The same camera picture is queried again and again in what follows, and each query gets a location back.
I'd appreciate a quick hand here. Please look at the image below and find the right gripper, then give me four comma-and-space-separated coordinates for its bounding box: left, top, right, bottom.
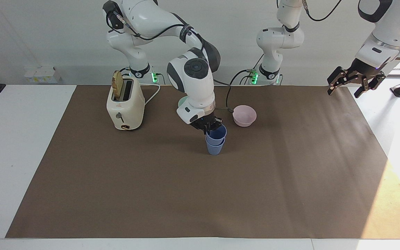
190, 110, 224, 136

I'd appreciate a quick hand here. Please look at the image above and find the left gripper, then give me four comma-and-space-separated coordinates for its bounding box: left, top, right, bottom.
327, 58, 386, 99

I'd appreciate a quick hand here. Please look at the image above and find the blue plastic cup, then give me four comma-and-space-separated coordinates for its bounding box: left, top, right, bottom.
205, 124, 227, 147
206, 138, 226, 156

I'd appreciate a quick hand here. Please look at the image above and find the pink bowl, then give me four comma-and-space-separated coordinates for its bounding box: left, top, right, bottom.
233, 105, 257, 127

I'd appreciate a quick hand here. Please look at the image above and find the cream toaster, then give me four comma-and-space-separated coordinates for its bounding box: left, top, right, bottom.
106, 77, 146, 131

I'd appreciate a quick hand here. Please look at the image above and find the toast slice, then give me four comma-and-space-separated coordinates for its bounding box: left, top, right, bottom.
112, 70, 124, 101

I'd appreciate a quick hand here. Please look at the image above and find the white box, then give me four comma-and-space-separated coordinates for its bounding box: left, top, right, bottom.
24, 66, 62, 84

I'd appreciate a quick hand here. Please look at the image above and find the white toaster cable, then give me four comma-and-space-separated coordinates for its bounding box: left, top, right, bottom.
143, 84, 161, 107

